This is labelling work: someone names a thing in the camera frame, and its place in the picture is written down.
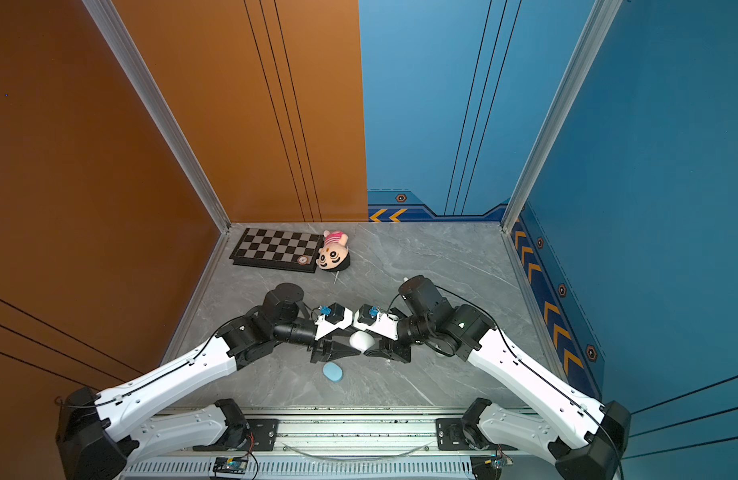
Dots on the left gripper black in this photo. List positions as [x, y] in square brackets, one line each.
[335, 351]

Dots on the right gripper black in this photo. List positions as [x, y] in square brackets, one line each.
[390, 349]

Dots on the blue earbud case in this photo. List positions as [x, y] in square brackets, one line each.
[332, 371]

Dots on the white earbud case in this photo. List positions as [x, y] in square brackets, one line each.
[361, 341]

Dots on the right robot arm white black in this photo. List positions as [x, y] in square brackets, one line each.
[469, 332]

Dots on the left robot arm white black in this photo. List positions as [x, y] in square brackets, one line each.
[101, 433]

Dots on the plush doll pink shirt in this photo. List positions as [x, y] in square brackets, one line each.
[334, 255]

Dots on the black white chessboard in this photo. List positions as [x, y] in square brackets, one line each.
[276, 249]

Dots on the green circuit board left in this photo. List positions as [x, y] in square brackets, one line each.
[224, 466]

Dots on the circuit board right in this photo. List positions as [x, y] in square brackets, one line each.
[499, 462]

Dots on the white vent grille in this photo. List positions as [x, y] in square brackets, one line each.
[290, 467]

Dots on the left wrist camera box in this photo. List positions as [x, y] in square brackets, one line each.
[331, 318]

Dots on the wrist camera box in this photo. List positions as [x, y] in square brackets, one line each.
[376, 321]
[331, 318]

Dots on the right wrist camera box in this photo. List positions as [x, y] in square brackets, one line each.
[376, 321]

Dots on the aluminium front rail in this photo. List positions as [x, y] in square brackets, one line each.
[357, 432]

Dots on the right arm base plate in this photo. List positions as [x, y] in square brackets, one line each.
[450, 437]

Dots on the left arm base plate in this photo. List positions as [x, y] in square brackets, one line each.
[259, 435]

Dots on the right corner aluminium post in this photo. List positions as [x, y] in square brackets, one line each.
[594, 32]

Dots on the corner aluminium post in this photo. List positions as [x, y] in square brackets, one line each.
[594, 32]
[112, 27]

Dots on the left corner aluminium post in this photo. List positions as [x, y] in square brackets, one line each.
[112, 27]

